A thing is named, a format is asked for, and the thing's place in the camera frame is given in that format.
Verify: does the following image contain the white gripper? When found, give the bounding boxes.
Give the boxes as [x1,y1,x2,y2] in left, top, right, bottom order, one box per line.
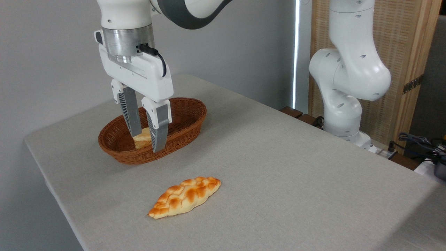
[99,45,174,153]

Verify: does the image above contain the small pale bread roll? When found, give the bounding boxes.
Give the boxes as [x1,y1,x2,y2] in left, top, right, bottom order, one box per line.
[132,128,153,150]

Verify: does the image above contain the braided golden bread loaf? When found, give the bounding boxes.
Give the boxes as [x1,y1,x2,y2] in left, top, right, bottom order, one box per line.
[148,176,221,219]

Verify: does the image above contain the brown oval wicker basket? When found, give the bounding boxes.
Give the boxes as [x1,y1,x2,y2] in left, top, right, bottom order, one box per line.
[98,97,207,165]

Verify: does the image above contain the grey fabric tablecloth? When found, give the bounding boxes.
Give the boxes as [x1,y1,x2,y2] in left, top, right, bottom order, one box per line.
[24,73,446,251]

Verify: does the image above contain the white power strip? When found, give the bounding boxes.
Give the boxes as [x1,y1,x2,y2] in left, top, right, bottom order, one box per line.
[369,140,398,160]

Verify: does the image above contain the wood and rattan folding screen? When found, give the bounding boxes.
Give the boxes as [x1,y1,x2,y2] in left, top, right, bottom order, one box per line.
[308,0,442,154]

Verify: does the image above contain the white flat object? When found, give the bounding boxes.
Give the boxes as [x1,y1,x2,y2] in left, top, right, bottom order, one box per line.
[414,159,446,186]

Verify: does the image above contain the dark grey pot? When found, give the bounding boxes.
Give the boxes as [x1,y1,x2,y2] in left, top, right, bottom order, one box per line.
[433,155,446,181]

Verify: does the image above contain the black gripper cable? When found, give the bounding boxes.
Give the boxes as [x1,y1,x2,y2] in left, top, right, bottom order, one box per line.
[139,44,167,78]

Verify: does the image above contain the black cable bundle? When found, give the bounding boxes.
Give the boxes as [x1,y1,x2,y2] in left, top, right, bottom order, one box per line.
[389,132,446,164]

